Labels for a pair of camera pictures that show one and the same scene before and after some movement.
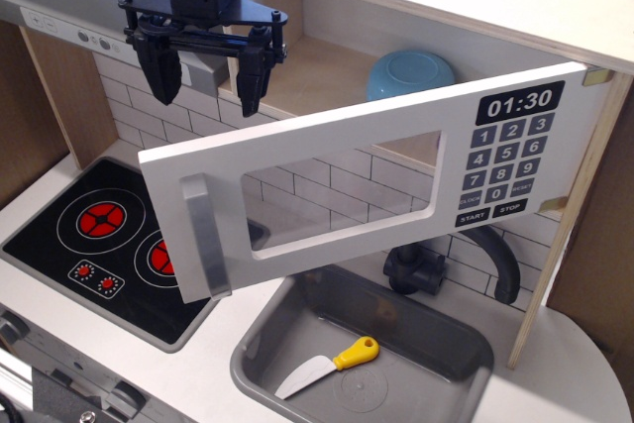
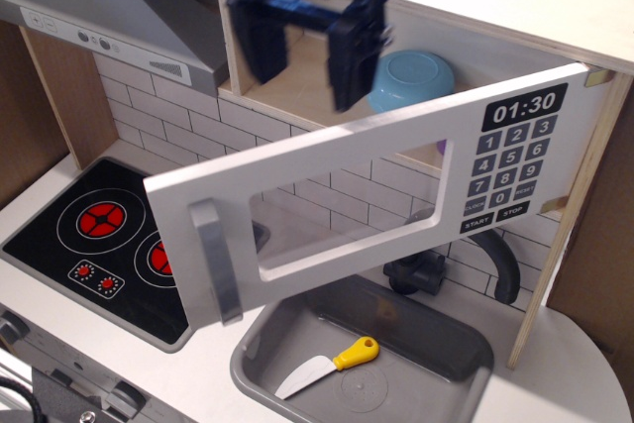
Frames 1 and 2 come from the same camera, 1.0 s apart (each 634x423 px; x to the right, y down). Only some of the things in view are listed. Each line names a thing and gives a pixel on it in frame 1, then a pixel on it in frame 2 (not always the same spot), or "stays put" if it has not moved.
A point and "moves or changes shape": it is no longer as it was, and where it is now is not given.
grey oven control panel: (68, 385) stays put
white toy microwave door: (408, 168) moves or changes shape
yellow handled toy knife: (317, 367) stays put
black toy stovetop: (93, 241) stays put
